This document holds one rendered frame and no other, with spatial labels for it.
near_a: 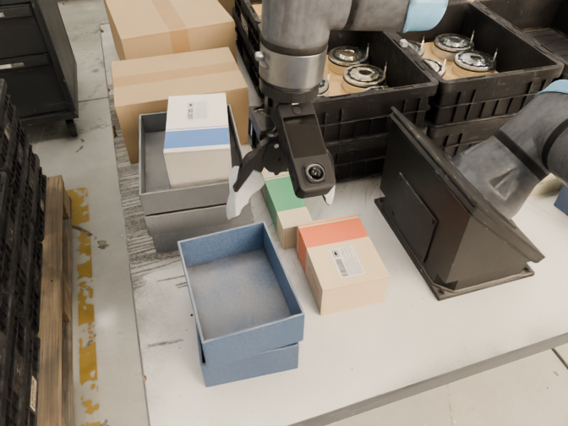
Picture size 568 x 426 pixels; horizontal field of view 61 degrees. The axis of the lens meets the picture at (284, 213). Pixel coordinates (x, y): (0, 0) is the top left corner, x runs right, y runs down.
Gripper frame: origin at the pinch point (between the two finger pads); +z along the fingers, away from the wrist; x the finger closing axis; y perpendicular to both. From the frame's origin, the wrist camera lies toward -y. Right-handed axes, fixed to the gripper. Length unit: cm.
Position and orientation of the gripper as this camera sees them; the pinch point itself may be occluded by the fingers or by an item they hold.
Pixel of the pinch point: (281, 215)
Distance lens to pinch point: 67.8
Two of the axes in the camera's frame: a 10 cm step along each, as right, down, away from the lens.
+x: -9.5, 1.4, -2.7
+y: -2.9, -6.6, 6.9
